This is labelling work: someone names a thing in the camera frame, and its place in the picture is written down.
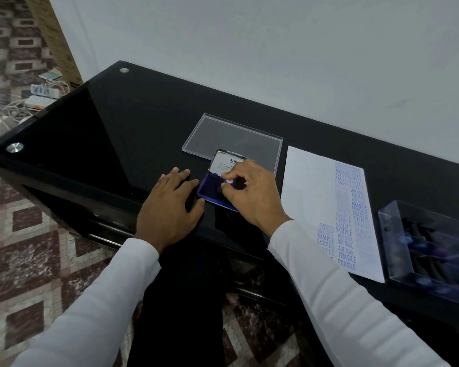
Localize person's right hand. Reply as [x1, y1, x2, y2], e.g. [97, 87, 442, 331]
[220, 159, 294, 238]

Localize person's left hand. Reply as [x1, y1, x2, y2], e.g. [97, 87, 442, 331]
[135, 167, 206, 255]

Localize small rubber stamp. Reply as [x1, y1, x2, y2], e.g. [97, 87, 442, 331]
[216, 176, 248, 195]

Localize blue ink stamp pad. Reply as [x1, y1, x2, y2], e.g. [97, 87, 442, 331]
[197, 149, 257, 213]

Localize person's left forearm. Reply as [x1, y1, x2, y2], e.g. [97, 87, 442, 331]
[11, 238, 162, 367]

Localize person's right forearm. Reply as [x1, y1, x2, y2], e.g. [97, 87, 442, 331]
[267, 219, 451, 367]

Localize clear plastic lid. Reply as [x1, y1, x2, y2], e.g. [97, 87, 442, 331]
[181, 113, 284, 177]

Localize white stamped paper sheet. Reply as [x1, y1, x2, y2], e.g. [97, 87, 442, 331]
[281, 145, 386, 284]

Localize person's black trousers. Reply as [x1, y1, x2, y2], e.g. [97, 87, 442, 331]
[127, 241, 232, 367]

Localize white power strip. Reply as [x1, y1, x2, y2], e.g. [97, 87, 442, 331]
[24, 95, 49, 110]
[30, 83, 60, 100]

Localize brown cardboard box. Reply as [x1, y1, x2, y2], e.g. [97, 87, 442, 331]
[23, 0, 83, 87]

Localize clear plastic stamp box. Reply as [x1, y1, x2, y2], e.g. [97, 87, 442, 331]
[377, 200, 459, 309]

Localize set of blue-black stamps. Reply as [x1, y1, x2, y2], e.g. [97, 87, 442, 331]
[400, 219, 459, 295]

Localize bundle of white cables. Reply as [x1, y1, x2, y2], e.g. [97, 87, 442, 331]
[0, 82, 71, 124]

